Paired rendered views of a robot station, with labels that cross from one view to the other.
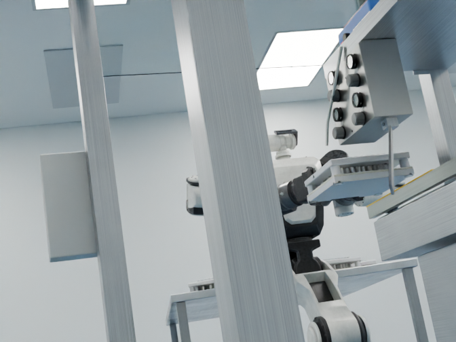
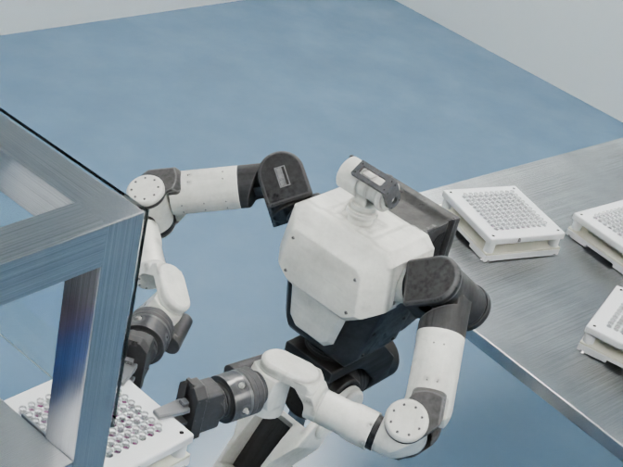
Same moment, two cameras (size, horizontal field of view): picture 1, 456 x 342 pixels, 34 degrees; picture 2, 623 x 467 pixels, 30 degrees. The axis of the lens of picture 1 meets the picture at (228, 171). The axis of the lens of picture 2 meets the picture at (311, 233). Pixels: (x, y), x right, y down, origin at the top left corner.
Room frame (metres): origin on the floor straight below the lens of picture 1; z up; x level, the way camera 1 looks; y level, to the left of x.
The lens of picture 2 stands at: (1.45, -1.67, 2.37)
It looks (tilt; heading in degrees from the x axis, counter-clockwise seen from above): 31 degrees down; 50
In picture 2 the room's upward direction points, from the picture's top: 14 degrees clockwise
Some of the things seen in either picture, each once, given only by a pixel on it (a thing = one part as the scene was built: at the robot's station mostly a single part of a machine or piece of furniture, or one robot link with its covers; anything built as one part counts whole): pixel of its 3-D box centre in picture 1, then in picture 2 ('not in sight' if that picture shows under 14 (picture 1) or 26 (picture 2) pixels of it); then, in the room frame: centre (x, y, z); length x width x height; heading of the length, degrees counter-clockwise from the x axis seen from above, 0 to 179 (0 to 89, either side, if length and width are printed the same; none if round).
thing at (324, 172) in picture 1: (355, 169); (90, 425); (2.18, -0.38, 1.03); 0.25 x 0.24 x 0.02; 105
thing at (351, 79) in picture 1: (352, 78); not in sight; (1.72, -0.34, 1.16); 0.03 x 0.03 x 0.04; 16
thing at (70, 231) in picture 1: (79, 205); not in sight; (1.79, 0.38, 0.97); 0.17 x 0.06 x 0.26; 106
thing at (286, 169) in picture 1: (286, 199); (363, 267); (2.85, -0.20, 1.12); 0.34 x 0.30 x 0.36; 104
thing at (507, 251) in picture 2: not in sight; (497, 229); (3.61, 0.13, 0.87); 0.24 x 0.24 x 0.02; 83
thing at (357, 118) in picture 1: (357, 117); not in sight; (1.74, -0.33, 1.06); 0.03 x 0.03 x 0.04; 16
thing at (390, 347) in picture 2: (295, 267); (344, 363); (2.88, -0.20, 0.85); 0.28 x 0.13 x 0.18; 14
